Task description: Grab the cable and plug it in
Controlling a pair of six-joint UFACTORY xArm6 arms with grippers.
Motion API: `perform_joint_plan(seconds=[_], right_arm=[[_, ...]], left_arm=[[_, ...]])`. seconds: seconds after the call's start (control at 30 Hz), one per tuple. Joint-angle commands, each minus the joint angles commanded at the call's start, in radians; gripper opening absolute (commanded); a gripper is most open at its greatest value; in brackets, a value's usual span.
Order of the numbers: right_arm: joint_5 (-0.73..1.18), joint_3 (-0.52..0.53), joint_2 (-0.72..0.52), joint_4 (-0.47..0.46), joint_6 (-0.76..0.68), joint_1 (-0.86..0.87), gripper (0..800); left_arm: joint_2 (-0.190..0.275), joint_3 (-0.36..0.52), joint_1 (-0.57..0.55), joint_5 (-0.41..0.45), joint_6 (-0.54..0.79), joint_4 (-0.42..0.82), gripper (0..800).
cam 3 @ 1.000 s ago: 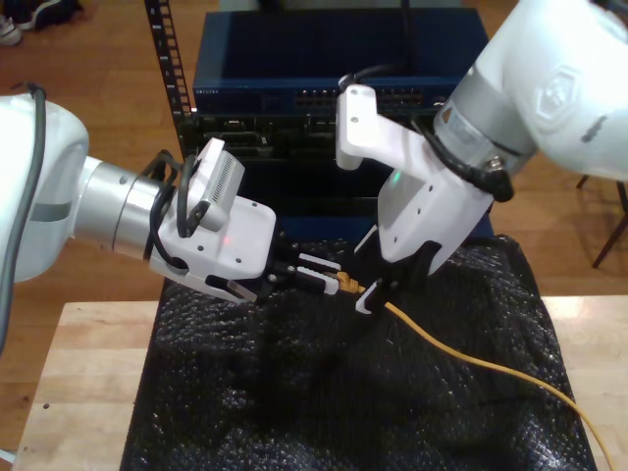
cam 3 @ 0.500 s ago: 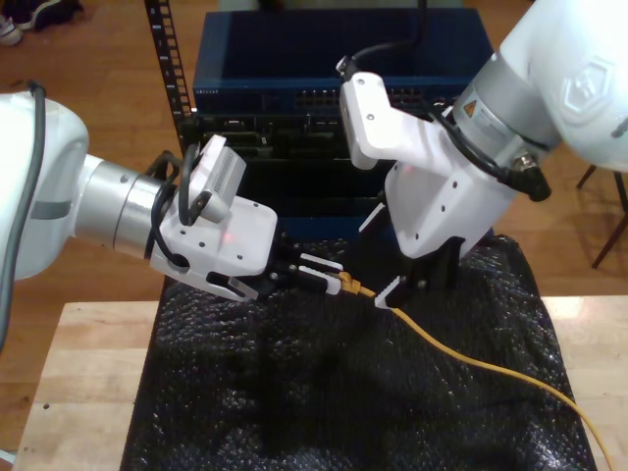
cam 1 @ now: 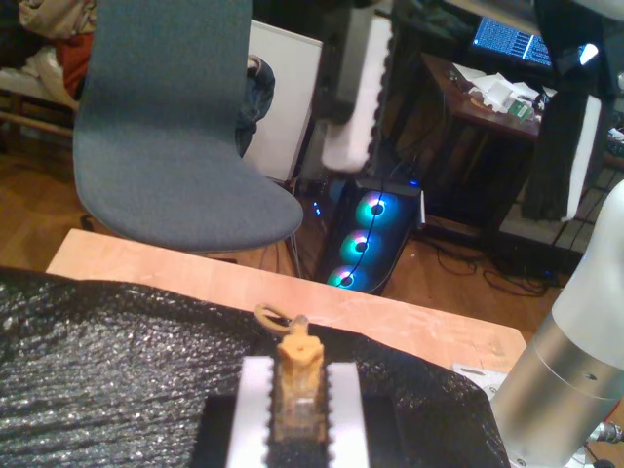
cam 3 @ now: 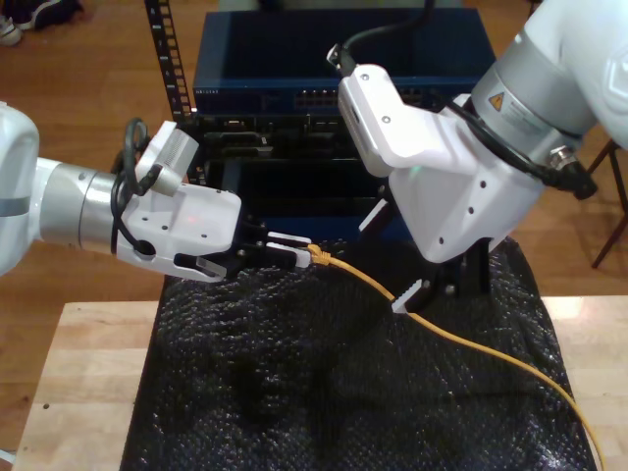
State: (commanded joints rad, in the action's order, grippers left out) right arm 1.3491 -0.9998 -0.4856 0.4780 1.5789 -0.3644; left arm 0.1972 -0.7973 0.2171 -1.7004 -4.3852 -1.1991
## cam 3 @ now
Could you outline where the yellow network cable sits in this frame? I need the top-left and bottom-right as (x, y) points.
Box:
(306, 246), (604, 471)

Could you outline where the black Dell rack server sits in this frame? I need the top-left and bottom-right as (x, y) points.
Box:
(179, 111), (359, 161)

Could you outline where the black bubble wrap mat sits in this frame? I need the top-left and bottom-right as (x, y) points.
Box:
(120, 239), (598, 471)

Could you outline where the brown wooden chair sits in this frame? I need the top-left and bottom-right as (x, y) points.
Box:
(586, 138), (628, 270)

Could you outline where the dark sneaker white sole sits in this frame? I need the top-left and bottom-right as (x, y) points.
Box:
(9, 0), (83, 31)

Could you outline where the blue rack base plate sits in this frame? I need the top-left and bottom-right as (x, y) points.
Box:
(242, 213), (379, 244)

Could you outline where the black angled plug cable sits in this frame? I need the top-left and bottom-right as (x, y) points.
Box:
(450, 95), (600, 201)

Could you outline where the black perforated rack post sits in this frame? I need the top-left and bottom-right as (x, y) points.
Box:
(143, 0), (210, 187)

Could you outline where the blue Netgear network switch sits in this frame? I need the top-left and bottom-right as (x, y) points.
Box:
(191, 9), (497, 117)

